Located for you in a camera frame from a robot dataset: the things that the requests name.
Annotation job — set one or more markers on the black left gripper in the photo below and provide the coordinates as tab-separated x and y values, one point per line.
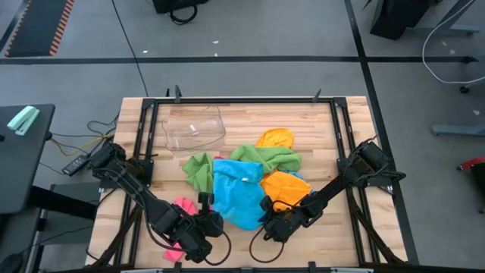
210	224

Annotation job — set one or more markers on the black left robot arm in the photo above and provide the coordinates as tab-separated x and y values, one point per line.
113	159

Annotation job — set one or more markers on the grey desk foot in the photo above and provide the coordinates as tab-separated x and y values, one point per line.
458	130

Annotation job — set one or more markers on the black side table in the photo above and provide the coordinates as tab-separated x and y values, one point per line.
22	170

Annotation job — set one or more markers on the orange microfiber towel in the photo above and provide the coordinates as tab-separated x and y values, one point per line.
276	137
284	187

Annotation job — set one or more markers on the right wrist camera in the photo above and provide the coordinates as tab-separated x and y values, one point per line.
266	203

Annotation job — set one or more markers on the red and black stool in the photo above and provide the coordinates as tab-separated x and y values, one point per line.
471	163

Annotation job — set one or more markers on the black caster wheel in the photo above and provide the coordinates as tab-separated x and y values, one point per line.
464	90

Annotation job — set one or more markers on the black mat with orange edge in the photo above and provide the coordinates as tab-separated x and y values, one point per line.
38	26

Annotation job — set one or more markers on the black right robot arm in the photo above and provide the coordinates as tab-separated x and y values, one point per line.
363	161

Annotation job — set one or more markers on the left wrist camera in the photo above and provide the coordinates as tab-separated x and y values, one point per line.
206	199

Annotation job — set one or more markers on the grey desk leg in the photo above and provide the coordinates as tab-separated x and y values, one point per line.
451	27

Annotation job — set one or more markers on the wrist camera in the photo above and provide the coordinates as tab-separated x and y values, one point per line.
266	203
206	199

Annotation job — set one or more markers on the green microfiber towel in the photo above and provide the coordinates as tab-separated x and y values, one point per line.
265	157
199	172

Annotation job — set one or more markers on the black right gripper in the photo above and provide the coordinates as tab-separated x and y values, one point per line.
282	227

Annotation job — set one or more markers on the mint green stapler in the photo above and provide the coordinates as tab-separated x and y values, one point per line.
22	120

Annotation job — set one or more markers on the black equipment box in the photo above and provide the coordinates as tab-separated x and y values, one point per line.
178	4

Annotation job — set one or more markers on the black power adapter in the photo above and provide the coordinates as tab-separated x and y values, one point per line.
76	165

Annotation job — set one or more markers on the black cabinet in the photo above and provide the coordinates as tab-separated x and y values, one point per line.
398	17

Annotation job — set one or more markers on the clear plastic bin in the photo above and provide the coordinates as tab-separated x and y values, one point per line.
193	130

